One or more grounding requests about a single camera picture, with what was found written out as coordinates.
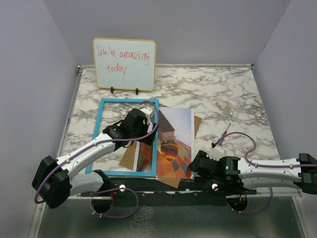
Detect blue red screwdriver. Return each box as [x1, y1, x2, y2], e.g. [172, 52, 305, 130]
[215, 123, 231, 146]

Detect brown frame backing board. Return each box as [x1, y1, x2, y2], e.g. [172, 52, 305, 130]
[119, 116, 202, 188]

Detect blue picture frame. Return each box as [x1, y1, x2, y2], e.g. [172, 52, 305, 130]
[92, 98, 158, 177]

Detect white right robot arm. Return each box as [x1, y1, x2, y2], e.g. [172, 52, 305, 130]
[188, 151, 317, 196]

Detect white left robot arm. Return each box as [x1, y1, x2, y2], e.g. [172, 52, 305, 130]
[32, 107, 159, 208]

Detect black whiteboard stand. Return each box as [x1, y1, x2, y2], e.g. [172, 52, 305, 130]
[110, 87, 140, 95]

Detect clear bag of hardware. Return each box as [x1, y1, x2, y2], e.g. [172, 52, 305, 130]
[215, 102, 239, 121]

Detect white dry-erase board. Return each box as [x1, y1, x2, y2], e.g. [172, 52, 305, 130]
[93, 38, 157, 91]

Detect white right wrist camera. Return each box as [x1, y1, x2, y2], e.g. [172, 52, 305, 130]
[207, 145, 225, 161]

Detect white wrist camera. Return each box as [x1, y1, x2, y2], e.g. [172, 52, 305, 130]
[140, 106, 156, 123]
[207, 145, 225, 161]

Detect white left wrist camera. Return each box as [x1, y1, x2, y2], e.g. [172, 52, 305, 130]
[140, 106, 156, 123]

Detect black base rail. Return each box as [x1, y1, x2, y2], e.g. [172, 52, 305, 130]
[80, 177, 256, 207]

